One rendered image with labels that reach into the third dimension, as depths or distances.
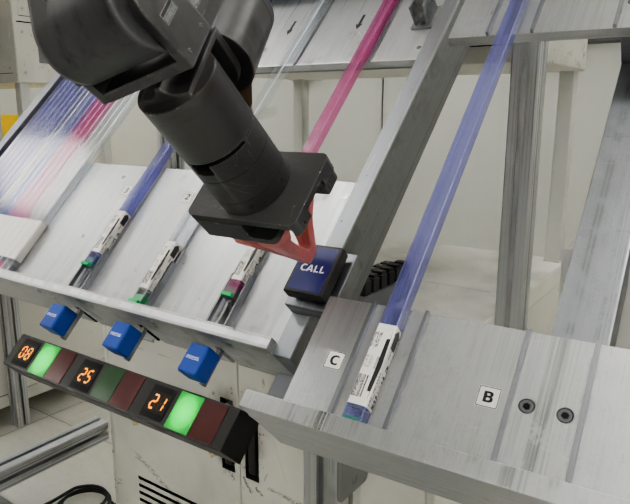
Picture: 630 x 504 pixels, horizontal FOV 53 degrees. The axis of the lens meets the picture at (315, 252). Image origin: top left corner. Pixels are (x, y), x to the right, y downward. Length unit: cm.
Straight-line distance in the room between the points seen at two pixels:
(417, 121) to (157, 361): 70
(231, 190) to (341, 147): 239
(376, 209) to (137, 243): 29
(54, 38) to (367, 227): 35
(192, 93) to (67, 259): 47
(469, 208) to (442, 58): 184
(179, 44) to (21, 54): 170
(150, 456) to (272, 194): 92
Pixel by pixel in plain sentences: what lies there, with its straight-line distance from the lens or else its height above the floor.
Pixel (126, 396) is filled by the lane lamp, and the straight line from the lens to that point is 67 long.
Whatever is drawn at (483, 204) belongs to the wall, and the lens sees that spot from 255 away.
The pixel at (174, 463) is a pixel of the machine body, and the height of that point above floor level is 29.
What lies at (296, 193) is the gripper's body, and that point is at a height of 87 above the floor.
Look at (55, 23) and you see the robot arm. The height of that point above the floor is 97.
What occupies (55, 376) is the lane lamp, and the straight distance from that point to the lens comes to 75.
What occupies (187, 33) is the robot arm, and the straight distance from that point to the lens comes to 39.
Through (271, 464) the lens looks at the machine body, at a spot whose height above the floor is 37.
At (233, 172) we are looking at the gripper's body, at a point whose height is 89.
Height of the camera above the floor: 93
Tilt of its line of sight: 13 degrees down
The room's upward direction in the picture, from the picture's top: straight up
